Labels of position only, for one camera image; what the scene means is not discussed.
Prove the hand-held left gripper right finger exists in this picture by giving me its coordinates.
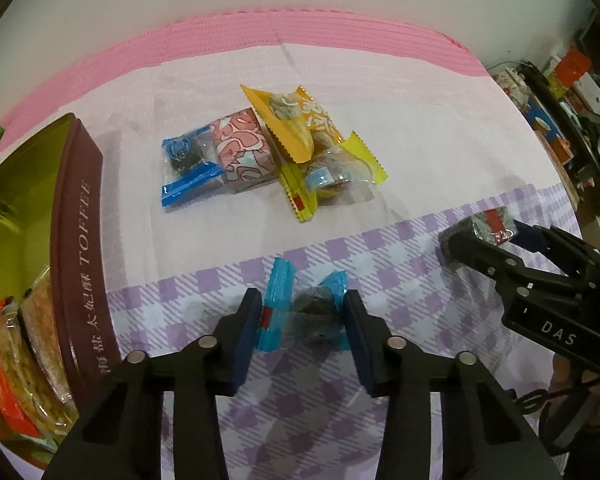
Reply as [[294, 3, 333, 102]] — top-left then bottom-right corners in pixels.
[[341, 290, 566, 480]]

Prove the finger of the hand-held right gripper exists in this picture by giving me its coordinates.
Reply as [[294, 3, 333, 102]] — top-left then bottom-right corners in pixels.
[[512, 219, 600, 283], [439, 225, 531, 301]]

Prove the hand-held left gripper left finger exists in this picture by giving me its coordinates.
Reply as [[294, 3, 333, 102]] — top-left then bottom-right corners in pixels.
[[40, 287, 265, 480]]

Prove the silver and red snack packet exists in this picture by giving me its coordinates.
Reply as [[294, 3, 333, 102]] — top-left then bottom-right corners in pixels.
[[467, 208, 520, 248]]

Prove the cyan clear snack packet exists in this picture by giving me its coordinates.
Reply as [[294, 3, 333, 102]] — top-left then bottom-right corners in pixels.
[[254, 256, 352, 353]]

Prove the clear yellow-edged snack packet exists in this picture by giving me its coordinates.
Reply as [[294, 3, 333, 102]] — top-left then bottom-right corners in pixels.
[[279, 152, 376, 224]]

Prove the pink patterned snack packet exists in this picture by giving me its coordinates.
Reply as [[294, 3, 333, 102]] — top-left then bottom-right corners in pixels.
[[207, 106, 278, 195]]

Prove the maroon and gold tin box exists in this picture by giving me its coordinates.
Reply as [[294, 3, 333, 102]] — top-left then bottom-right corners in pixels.
[[0, 112, 123, 471]]

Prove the blue candy packet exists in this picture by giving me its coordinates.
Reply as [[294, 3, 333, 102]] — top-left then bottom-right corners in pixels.
[[160, 126, 226, 208]]

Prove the clear pastry packet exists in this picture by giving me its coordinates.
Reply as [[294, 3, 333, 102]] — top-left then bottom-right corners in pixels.
[[0, 265, 81, 436]]

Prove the yellow zigzag-edged snack packet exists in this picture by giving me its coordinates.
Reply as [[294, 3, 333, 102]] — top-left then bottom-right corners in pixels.
[[241, 84, 315, 163]]

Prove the pink and purple checkered tablecloth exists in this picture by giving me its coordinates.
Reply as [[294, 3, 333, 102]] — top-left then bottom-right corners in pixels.
[[0, 10, 596, 480]]

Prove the blue printed box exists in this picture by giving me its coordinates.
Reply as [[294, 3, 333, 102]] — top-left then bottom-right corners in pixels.
[[527, 95, 566, 146]]

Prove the white box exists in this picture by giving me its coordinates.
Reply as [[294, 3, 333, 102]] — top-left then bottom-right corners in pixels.
[[575, 72, 600, 116]]

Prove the orange box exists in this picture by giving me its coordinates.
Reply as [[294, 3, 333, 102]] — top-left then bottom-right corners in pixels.
[[555, 47, 593, 78]]

